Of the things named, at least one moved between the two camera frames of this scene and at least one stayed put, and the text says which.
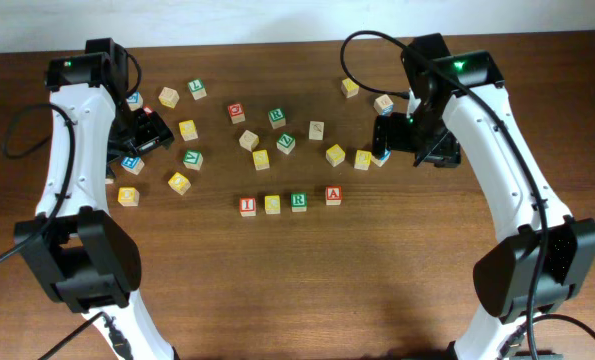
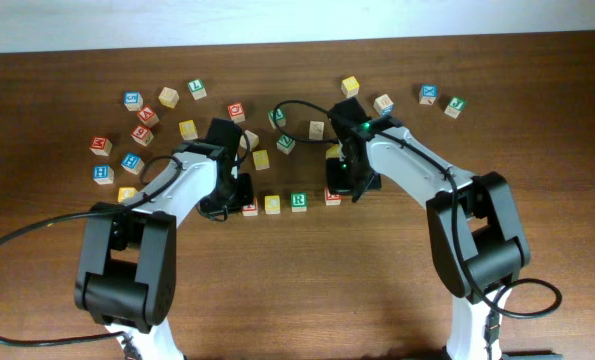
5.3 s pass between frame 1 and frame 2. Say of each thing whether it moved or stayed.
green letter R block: stayed
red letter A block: stayed
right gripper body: moved
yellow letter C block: stayed
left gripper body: moved
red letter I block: stayed
